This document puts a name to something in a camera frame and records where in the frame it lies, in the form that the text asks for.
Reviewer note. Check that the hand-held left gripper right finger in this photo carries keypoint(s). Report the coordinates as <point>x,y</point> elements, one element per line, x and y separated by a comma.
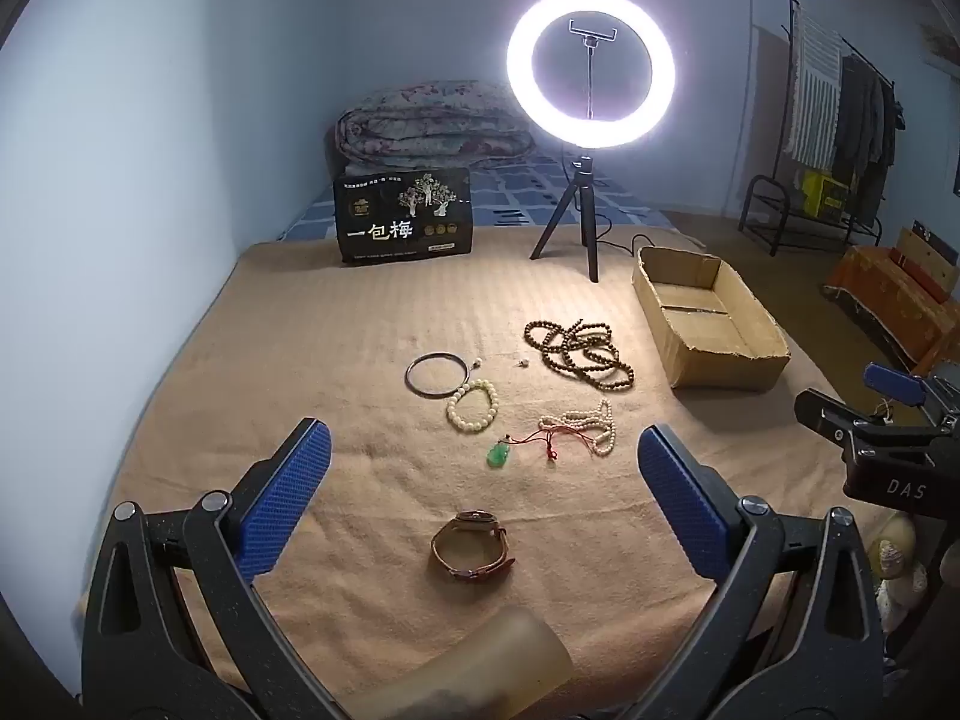
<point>682,499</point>

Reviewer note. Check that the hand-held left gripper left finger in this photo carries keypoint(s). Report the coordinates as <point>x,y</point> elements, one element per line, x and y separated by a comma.
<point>289,499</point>

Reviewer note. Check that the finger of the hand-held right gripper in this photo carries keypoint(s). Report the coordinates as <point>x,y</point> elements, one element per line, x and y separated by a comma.
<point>862,439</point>
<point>892,384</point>

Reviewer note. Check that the cardboard box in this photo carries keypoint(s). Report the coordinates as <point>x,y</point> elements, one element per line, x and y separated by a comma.
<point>720,356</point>

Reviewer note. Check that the dark thin bangle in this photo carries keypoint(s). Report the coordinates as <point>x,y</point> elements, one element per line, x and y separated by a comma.
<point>409,382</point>

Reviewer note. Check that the brown leather wrist watch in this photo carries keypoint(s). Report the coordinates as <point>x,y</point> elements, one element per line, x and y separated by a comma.
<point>474,568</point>

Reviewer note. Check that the cream rounded object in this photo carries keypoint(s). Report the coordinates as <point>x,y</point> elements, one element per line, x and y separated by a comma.
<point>896,547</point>

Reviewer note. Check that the orange cloth covered chest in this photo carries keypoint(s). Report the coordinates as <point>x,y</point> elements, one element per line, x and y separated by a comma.
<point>892,300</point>

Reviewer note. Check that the frosted beige plastic piece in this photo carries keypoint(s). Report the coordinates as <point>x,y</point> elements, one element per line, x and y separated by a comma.
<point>480,660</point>

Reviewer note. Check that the dark hanging clothes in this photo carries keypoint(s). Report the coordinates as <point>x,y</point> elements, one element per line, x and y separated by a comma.
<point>862,127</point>

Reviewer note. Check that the black printed bag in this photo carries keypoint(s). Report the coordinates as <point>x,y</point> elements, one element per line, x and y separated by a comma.
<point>405,229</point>

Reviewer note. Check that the white knitted cloth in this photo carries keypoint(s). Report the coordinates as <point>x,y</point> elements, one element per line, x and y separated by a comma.
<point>814,90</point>

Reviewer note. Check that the black clothes rack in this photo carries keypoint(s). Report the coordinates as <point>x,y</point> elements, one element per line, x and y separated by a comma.
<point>789,52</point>

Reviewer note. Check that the folded floral quilt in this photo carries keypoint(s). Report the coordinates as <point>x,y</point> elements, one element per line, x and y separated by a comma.
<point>427,124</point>

